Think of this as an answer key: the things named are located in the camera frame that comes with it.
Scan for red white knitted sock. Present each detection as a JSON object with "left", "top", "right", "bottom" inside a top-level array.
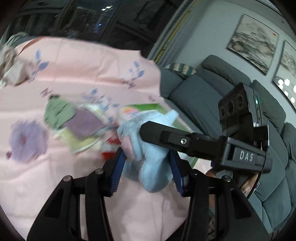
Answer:
[{"left": 100, "top": 136, "right": 121, "bottom": 161}]

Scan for light blue plush toy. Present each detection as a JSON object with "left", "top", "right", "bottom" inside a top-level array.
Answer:
[{"left": 117, "top": 110, "right": 179, "bottom": 193}]

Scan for cream yellow towel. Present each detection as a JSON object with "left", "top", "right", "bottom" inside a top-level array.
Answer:
[{"left": 53, "top": 103, "right": 120, "bottom": 154}]

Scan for purple knitted cloth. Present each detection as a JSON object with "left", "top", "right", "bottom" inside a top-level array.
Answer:
[{"left": 64, "top": 108, "right": 106, "bottom": 139}]

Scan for green cardboard box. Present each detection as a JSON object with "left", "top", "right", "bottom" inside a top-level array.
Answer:
[{"left": 129, "top": 103, "right": 200, "bottom": 171}]

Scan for grey fabric sofa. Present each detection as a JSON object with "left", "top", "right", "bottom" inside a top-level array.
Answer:
[{"left": 160, "top": 55, "right": 295, "bottom": 240}]

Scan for pink lidded plastic jar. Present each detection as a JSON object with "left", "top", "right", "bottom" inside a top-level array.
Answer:
[{"left": 117, "top": 106, "right": 140, "bottom": 126}]

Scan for striped throw pillow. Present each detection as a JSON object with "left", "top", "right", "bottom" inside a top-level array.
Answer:
[{"left": 165, "top": 63, "right": 197, "bottom": 79}]

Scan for green knitted cloth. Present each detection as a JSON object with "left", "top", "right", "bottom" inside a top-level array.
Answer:
[{"left": 44, "top": 96, "right": 76, "bottom": 130}]

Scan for pink floral tablecloth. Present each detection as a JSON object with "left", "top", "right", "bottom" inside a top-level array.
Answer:
[{"left": 1, "top": 37, "right": 191, "bottom": 238}]

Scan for right framed painting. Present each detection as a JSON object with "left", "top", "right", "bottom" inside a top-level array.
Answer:
[{"left": 273, "top": 41, "right": 296, "bottom": 108}]

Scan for framed painting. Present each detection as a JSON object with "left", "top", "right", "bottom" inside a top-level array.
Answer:
[
  {"left": 273, "top": 41, "right": 296, "bottom": 108},
  {"left": 227, "top": 14, "right": 279, "bottom": 75}
]

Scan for grey curtain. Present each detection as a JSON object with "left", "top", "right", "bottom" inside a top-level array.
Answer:
[{"left": 147, "top": 1, "right": 212, "bottom": 66}]

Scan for left framed painting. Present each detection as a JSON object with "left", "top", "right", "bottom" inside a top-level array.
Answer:
[{"left": 227, "top": 14, "right": 279, "bottom": 75}]

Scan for crumpled beige cloth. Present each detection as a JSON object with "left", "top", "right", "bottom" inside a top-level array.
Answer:
[{"left": 1, "top": 32, "right": 29, "bottom": 88}]

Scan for black camera box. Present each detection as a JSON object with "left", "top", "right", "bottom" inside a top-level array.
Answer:
[{"left": 218, "top": 83, "right": 262, "bottom": 145}]

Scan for dark window frame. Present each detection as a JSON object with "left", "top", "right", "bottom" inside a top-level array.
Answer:
[{"left": 1, "top": 0, "right": 182, "bottom": 57}]

